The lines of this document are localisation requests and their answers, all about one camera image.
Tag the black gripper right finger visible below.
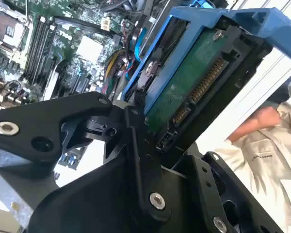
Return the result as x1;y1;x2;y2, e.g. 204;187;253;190
172;150;284;233

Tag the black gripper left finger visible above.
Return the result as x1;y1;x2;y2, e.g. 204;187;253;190
0;91;172;223

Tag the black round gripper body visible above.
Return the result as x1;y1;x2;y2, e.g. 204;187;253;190
28;148;209;233

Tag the person bare hand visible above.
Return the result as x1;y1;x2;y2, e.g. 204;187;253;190
254;106;282;129

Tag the hard disk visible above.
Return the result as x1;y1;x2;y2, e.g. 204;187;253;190
121;0;291;156

